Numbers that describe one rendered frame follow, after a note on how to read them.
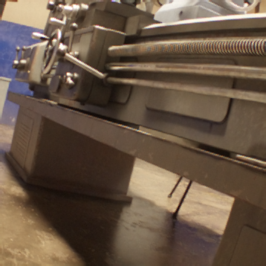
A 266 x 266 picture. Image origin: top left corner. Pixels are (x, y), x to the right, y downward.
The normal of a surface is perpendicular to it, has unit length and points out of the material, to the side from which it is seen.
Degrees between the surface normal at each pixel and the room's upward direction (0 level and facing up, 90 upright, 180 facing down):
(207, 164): 90
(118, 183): 90
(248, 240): 90
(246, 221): 90
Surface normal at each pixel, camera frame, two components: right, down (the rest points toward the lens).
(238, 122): -0.87, -0.21
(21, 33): 0.42, 0.13
